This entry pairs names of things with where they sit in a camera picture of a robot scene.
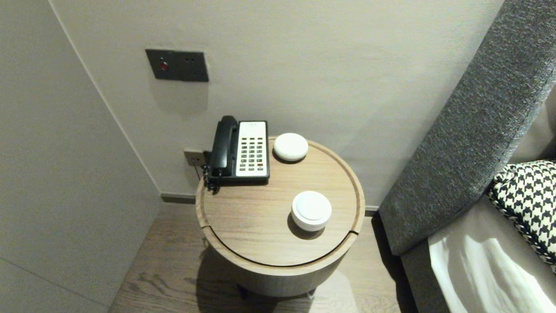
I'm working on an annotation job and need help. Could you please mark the white keypad telephone base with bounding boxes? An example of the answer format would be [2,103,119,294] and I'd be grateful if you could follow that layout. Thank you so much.
[208,121,270,185]

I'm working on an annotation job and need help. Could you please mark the houndstooth black white pillow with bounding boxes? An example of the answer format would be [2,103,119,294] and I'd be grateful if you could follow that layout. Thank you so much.
[486,160,556,273]

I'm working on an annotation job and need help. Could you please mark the black coiled handset cord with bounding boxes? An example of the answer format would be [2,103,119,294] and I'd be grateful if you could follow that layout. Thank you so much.
[201,164,220,193]

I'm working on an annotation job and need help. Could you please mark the beige wall jack plate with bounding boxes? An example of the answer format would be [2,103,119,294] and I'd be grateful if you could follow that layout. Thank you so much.
[183,149,205,166]

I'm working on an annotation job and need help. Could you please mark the grey wall baseboard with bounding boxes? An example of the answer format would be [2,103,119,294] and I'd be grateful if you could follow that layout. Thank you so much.
[161,193,379,217]

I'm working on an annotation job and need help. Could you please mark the white domed round speaker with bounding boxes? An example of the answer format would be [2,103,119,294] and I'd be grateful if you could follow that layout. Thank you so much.
[273,133,309,163]

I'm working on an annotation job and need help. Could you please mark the dark switch plate red light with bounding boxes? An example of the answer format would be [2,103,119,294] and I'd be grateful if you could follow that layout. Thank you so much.
[145,49,178,81]

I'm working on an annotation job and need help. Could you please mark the grey fabric headboard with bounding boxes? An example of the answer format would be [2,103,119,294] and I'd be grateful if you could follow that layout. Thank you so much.
[379,0,556,256]

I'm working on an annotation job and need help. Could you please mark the beige bed linen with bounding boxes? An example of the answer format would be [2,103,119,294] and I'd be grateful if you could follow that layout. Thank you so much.
[428,85,556,313]

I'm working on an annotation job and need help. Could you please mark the dark wall plate small holes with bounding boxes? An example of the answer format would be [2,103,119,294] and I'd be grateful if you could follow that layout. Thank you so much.
[177,51,209,83]

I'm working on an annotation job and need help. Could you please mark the grey fabric bed frame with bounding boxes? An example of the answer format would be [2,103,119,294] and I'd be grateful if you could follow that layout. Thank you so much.
[400,240,452,313]

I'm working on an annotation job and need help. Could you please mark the white round lidded jar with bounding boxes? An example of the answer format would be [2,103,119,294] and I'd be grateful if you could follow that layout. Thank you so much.
[291,190,332,232]

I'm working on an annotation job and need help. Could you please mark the round wooden side table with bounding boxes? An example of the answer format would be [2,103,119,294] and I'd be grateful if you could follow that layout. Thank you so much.
[195,136,366,300]

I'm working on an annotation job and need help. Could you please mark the curved wooden table drawer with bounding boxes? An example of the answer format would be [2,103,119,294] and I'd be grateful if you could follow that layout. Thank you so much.
[203,225,359,298]

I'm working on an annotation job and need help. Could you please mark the black telephone handset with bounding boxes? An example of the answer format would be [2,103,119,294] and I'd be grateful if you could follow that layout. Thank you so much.
[210,115,239,176]

